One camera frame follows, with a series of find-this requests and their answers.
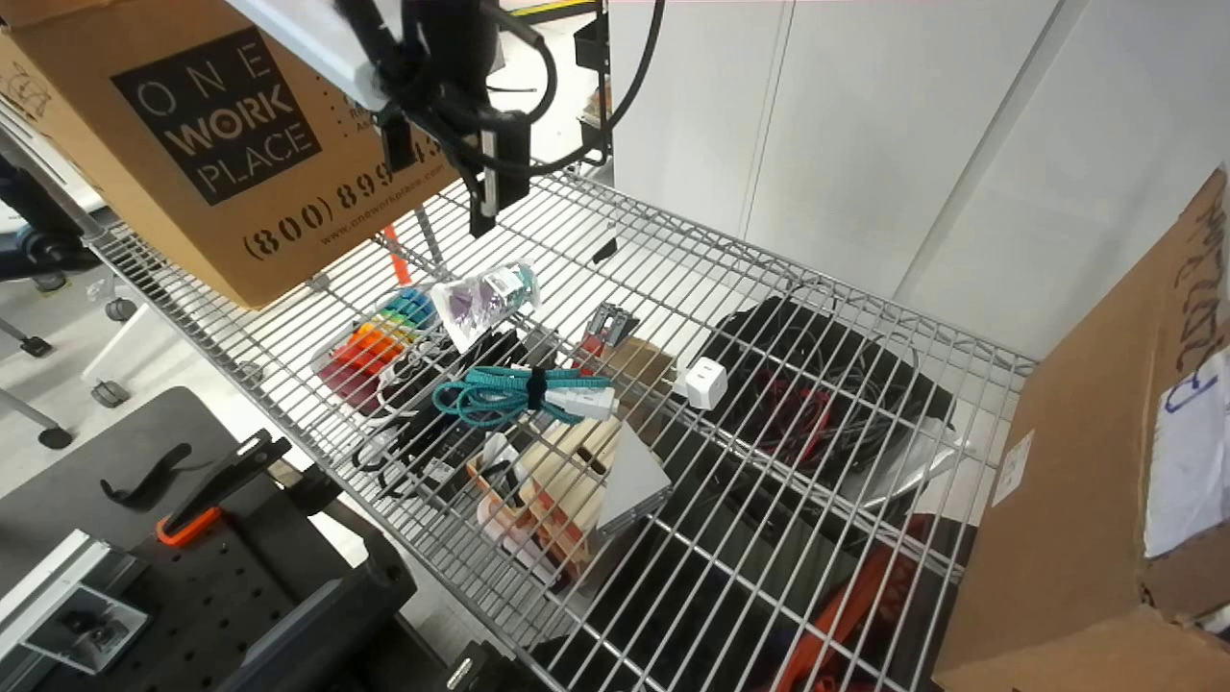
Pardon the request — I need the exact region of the white paper label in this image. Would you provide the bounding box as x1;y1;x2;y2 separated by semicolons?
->
1143;350;1230;559

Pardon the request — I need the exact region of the orange handled clamp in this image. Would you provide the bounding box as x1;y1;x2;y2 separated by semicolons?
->
154;433;292;549

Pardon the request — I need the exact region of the wire shelf rack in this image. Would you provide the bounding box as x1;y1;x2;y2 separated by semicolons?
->
91;176;1030;692

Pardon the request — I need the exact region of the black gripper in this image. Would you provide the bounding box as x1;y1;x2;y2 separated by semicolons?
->
378;83;532;237

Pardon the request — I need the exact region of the plastic bag with purple item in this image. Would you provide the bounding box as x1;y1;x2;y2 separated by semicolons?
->
431;263;537;352

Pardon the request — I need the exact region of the brown cardboard box right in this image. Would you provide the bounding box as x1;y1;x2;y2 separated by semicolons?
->
934;176;1230;692

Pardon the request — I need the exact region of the black perforated work table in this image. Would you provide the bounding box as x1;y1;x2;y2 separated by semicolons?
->
0;388;443;692

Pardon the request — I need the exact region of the white charger cube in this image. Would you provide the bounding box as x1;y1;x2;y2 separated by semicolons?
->
675;359;725;411

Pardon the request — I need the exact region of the orange marker pen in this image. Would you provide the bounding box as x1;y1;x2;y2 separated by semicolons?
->
381;224;411;286

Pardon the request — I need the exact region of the light wooden box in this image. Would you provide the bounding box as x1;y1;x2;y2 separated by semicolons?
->
514;420;618;578

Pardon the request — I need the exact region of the orange tool under shelf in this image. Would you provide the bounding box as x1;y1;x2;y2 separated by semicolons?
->
774;541;917;692

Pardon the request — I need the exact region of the teal braided charger cable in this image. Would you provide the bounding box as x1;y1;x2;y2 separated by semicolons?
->
425;363;624;431

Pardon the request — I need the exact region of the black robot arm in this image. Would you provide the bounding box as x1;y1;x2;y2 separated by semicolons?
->
227;0;557;237

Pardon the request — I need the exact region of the black bag under shelf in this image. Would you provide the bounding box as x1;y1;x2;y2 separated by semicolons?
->
701;295;955;505

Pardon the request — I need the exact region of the cardboard box with black logo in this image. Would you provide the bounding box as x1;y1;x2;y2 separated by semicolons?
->
0;0;454;306

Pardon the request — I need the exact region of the rainbow coloured block set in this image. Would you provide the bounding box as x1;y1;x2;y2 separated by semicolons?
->
315;287;436;414

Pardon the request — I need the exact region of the grey triangular block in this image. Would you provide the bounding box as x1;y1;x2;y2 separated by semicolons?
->
591;427;668;541

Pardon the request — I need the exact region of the red and black small box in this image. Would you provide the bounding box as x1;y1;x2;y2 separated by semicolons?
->
575;304;639;372

